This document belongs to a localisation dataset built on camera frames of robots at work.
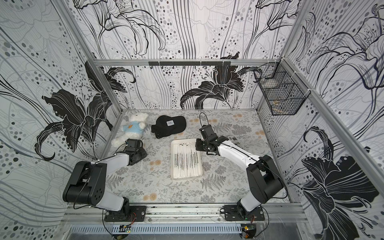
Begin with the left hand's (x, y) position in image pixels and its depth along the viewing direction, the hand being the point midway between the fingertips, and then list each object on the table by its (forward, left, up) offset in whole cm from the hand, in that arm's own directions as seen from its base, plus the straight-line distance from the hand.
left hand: (145, 155), depth 96 cm
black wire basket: (+29, -85, +33) cm, 96 cm away
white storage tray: (-4, -27, +3) cm, 27 cm away
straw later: (-5, -34, +3) cm, 35 cm away
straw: (-5, -20, +3) cm, 21 cm away
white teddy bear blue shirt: (+15, +10, +8) cm, 19 cm away
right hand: (+4, -34, +11) cm, 36 cm away
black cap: (+21, -11, +5) cm, 25 cm away
